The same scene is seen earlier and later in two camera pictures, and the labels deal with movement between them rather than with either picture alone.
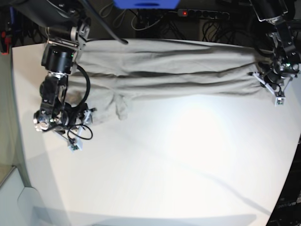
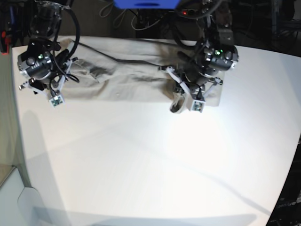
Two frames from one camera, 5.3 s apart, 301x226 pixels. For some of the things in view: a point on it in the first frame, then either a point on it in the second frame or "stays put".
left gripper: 75,143 -> 46,74
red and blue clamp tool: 8,20 stays put
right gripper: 280,98 -> 193,97
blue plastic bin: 163,4 stays put
